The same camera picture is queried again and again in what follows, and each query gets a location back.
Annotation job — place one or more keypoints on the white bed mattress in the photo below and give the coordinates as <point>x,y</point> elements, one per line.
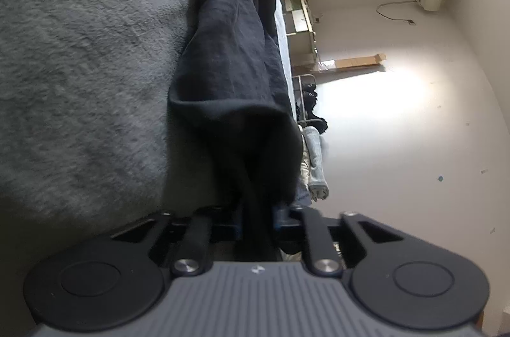
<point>283,42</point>

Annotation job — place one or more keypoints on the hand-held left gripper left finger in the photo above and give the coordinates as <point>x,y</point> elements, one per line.
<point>238,223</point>

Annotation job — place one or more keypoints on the long cardboard box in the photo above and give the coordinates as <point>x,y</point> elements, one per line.
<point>354,62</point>

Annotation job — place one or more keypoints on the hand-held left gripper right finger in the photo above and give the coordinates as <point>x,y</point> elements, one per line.
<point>279,219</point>

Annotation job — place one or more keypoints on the dark grey garment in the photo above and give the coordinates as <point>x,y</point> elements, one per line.
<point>231,62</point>

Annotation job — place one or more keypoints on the metal shelf rack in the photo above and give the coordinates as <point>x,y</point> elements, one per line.
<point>298,79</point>

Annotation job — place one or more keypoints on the cream desk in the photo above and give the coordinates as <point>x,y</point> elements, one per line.
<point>299,22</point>

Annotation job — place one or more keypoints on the grey bed blanket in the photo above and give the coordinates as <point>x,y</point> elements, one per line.
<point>79,42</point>

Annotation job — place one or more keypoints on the black items pile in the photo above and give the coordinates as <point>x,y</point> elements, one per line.
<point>314,122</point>

